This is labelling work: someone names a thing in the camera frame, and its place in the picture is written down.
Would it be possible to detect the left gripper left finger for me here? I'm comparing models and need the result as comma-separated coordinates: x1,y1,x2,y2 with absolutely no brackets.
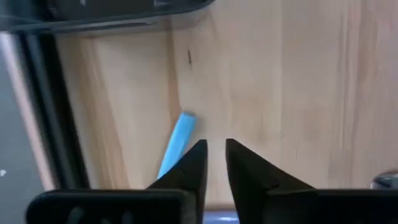
25,139,208,224

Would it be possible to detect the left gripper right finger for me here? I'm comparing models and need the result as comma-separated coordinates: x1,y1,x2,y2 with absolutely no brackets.
225,138,398,224

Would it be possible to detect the lavender handled spoon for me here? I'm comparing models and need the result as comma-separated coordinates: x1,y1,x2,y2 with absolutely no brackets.
203,210,240,224

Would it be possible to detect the grey plastic bin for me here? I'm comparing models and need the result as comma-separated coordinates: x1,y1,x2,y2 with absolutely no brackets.
0,0,217,35

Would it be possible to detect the black aluminium table frame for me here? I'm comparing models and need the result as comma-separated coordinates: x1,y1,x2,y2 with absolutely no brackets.
17,21,91,191

